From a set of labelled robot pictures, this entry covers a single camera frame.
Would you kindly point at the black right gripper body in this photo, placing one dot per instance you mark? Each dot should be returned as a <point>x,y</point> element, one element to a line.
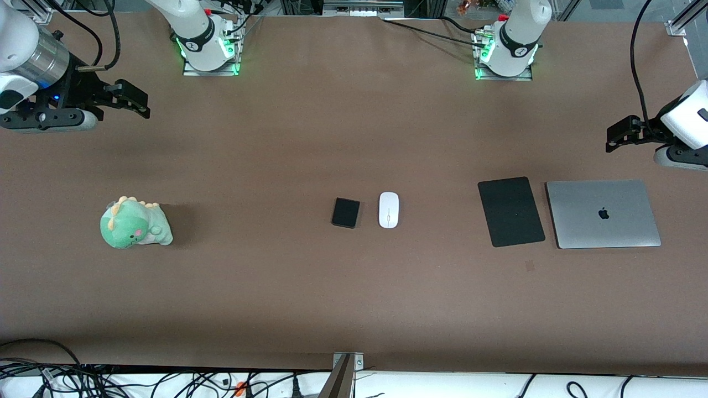
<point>76,91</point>

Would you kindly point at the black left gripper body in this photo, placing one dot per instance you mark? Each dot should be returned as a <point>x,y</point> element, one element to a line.
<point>650,131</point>

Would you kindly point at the white computer mouse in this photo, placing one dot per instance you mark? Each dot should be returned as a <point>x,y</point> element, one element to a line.
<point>389,210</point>

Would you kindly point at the small black square box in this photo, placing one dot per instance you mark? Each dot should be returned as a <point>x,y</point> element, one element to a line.
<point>345,213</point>

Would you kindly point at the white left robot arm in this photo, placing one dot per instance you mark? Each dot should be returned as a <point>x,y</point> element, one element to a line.
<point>520,33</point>

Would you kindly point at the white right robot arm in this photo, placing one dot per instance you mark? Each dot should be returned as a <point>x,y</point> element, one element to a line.
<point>193,27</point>

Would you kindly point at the black mouse pad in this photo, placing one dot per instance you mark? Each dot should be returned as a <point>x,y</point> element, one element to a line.
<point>511,211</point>

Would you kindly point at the silver laptop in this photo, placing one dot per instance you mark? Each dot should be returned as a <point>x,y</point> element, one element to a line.
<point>603,214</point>

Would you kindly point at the green dinosaur plush toy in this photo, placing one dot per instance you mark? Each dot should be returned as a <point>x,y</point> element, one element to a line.
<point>133,224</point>

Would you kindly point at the grey metal box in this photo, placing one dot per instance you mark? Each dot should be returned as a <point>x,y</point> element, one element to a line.
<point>362,6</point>

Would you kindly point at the orange plug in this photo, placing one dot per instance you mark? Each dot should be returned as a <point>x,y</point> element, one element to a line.
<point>239,388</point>

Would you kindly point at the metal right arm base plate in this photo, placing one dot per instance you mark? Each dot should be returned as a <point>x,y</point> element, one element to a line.
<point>191,72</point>

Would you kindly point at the aluminium frame profile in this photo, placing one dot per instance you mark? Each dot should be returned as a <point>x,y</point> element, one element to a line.
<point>686,19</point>
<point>25,11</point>

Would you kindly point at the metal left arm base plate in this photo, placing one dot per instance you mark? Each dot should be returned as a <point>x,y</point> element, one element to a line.
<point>525,77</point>

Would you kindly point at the metal table edge bracket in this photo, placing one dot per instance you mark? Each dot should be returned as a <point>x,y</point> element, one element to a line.
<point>347,373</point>

